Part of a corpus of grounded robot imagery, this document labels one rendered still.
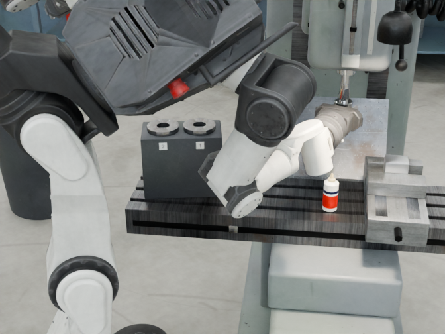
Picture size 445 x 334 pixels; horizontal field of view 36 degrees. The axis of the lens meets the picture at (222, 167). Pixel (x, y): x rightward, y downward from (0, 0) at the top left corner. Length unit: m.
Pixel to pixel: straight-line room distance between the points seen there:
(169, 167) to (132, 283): 1.30
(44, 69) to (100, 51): 0.12
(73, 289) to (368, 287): 0.77
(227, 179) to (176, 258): 1.92
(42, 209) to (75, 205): 2.27
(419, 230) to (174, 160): 0.67
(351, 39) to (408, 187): 0.44
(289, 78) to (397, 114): 1.04
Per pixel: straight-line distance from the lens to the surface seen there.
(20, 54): 1.22
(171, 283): 3.10
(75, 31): 1.18
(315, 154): 1.59
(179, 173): 1.89
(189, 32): 1.10
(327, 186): 1.85
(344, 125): 1.70
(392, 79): 2.20
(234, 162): 1.33
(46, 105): 1.26
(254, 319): 2.60
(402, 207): 1.81
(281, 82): 1.22
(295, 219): 1.85
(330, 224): 1.85
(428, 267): 3.31
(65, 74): 1.23
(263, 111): 1.19
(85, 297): 1.42
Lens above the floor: 1.89
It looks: 28 degrees down
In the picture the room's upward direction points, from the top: straight up
